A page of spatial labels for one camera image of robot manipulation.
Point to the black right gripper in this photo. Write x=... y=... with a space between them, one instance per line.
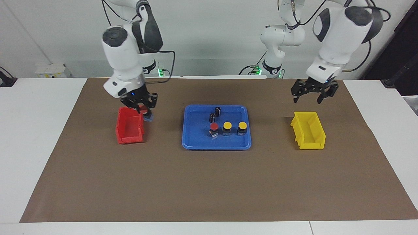
x=140 y=96

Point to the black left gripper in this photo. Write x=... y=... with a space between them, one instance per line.
x=315 y=86

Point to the red push button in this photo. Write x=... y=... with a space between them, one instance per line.
x=148 y=117
x=214 y=126

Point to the yellow push button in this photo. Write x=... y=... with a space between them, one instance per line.
x=227 y=125
x=242 y=125

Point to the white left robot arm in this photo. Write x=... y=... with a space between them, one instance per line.
x=339 y=39

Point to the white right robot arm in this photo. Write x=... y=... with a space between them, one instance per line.
x=124 y=55

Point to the red plastic bin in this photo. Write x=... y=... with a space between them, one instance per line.
x=125 y=137

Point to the green lit right base connector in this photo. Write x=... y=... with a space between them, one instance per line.
x=161 y=71

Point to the green lit base connector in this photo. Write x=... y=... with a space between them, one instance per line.
x=257 y=69
x=161 y=71

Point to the yellow plastic bin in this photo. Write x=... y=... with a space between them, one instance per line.
x=312 y=143

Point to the green lit left base connector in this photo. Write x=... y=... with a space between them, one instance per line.
x=257 y=69

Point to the blue plastic tray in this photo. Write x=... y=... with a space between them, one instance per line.
x=202 y=143

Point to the black cylindrical capacitor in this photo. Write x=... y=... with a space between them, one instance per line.
x=212 y=118
x=217 y=111

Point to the black stand pole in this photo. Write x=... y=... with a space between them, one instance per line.
x=400 y=73

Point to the white power strip box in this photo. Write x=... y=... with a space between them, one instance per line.
x=52 y=70

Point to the brown paper mat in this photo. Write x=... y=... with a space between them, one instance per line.
x=209 y=182

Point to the black cabinet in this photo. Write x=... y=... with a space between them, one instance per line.
x=401 y=42

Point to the black table clamp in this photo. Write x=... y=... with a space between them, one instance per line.
x=6 y=80

